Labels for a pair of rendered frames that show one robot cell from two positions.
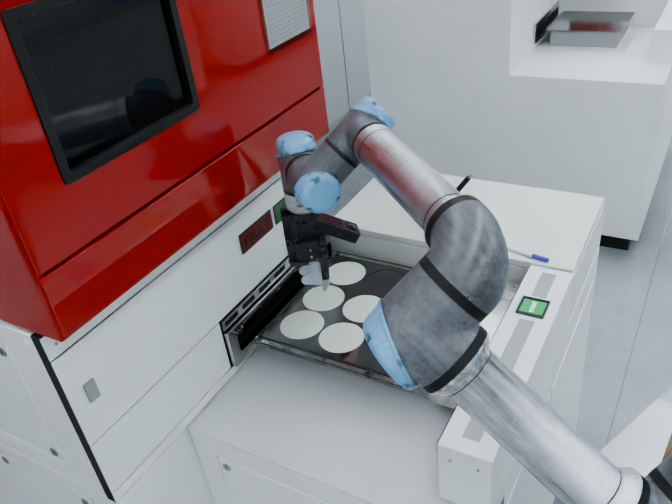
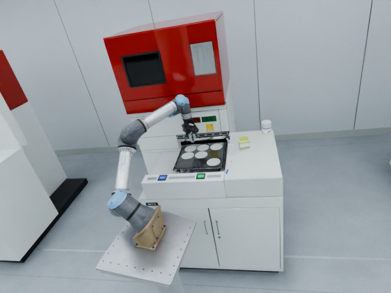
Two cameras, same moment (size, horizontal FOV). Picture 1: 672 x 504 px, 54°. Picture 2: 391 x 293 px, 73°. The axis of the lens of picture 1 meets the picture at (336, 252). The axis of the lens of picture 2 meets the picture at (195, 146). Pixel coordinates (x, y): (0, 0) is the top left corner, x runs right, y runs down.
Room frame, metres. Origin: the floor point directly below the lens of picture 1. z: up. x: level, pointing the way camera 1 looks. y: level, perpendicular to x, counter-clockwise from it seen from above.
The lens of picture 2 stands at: (0.58, -1.69, 1.96)
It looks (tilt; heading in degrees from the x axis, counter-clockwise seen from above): 29 degrees down; 71
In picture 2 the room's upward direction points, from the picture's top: 11 degrees counter-clockwise
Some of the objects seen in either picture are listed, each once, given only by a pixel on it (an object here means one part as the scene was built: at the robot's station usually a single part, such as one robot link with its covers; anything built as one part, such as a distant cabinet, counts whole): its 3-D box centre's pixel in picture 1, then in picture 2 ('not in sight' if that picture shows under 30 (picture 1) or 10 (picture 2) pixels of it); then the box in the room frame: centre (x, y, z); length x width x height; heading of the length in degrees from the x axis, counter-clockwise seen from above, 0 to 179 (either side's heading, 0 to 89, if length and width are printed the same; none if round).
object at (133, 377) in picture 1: (224, 292); (180, 129); (1.14, 0.25, 1.02); 0.82 x 0.03 x 0.40; 146
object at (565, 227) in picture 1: (464, 233); (252, 159); (1.44, -0.34, 0.89); 0.62 x 0.35 x 0.14; 56
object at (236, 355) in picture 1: (284, 293); (202, 142); (1.28, 0.14, 0.89); 0.44 x 0.02 x 0.10; 146
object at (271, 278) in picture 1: (278, 271); (202, 135); (1.28, 0.14, 0.96); 0.44 x 0.01 x 0.02; 146
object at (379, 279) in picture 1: (364, 309); (201, 154); (1.18, -0.05, 0.90); 0.34 x 0.34 x 0.01; 56
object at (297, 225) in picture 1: (305, 233); (188, 124); (1.15, 0.06, 1.13); 0.09 x 0.08 x 0.12; 96
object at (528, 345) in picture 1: (513, 373); (184, 185); (0.92, -0.31, 0.89); 0.55 x 0.09 x 0.14; 146
